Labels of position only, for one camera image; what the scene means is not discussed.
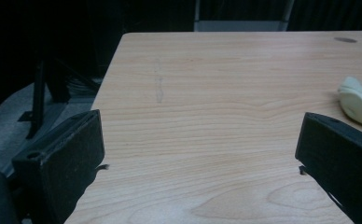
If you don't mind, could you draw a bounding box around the pale yellow sock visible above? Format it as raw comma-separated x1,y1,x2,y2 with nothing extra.
337,76,362,131

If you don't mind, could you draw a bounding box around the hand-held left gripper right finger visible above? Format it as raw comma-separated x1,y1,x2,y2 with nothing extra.
295,111,362,224

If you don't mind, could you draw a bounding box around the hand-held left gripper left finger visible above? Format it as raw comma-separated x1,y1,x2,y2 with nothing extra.
11,108,106,224

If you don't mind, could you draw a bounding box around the black tripod stand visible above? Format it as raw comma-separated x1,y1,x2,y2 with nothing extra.
17,59,103,140

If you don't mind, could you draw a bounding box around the white metal stand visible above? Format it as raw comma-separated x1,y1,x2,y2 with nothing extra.
193,0,295,33

